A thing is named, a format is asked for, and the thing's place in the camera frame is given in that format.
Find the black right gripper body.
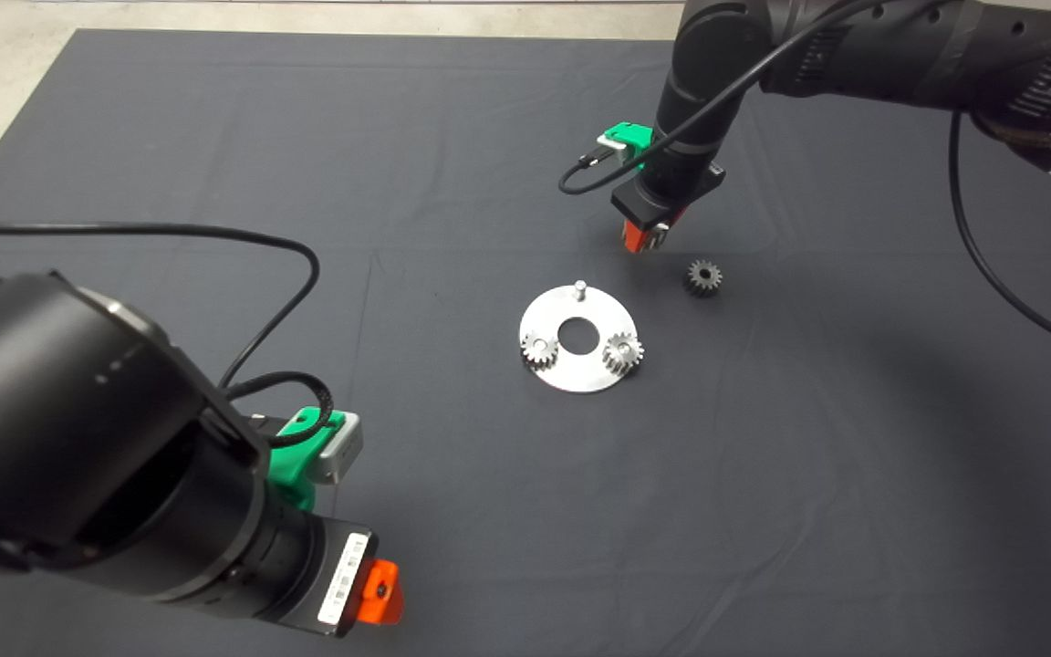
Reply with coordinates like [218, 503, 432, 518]
[610, 160, 727, 229]

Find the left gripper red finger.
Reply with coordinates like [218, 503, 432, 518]
[359, 558, 404, 628]

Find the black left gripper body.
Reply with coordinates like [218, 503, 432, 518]
[282, 513, 379, 638]

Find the small dark steel gear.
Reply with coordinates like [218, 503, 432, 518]
[682, 259, 723, 299]

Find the round metal plate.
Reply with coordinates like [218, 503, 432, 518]
[518, 281, 640, 395]

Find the dark grey table cloth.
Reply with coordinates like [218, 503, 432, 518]
[0, 29, 1051, 657]

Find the right green camera mount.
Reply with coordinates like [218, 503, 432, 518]
[600, 122, 656, 172]

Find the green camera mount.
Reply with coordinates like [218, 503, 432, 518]
[600, 122, 656, 172]
[267, 407, 346, 514]

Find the left green camera mount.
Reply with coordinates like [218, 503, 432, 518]
[267, 407, 346, 514]

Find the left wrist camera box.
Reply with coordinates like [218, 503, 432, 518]
[311, 412, 365, 485]

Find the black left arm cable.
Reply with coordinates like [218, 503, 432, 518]
[0, 219, 337, 450]

